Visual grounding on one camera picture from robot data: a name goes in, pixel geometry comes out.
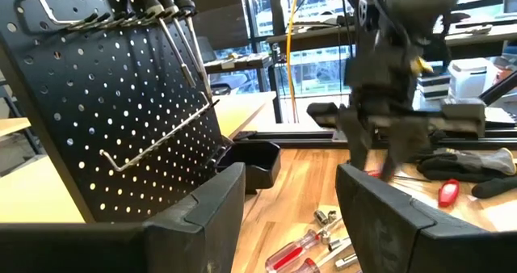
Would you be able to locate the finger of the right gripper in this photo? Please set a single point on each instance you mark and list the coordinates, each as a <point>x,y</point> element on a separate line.
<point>404,139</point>
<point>357,139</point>

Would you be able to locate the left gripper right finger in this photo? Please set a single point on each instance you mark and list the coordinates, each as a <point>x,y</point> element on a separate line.
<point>404,244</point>

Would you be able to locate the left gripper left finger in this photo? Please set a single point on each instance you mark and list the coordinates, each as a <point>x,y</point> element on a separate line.
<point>121,249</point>

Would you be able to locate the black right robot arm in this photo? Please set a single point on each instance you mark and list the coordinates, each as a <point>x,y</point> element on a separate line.
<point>404,10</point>

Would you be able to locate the chrome extension bar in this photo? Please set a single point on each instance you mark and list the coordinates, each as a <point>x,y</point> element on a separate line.
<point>346,261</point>

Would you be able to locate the deep chrome socket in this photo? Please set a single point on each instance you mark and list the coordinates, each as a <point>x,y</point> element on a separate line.
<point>339,243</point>

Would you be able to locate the grey black work glove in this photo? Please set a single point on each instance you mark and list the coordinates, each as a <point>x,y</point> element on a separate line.
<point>476,162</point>

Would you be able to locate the small chrome adapter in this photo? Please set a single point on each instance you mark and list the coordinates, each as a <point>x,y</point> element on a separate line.
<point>332,216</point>

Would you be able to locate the white plastic container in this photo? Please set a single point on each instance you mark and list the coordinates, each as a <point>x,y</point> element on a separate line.
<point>472,79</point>

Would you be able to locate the short chrome socket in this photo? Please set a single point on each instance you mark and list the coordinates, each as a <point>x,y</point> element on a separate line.
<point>321,217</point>

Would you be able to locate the black plastic bin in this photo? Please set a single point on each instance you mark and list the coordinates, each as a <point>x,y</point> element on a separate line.
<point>258,164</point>

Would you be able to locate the black metal pegboard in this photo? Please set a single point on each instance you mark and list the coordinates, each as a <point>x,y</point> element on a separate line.
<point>101,115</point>

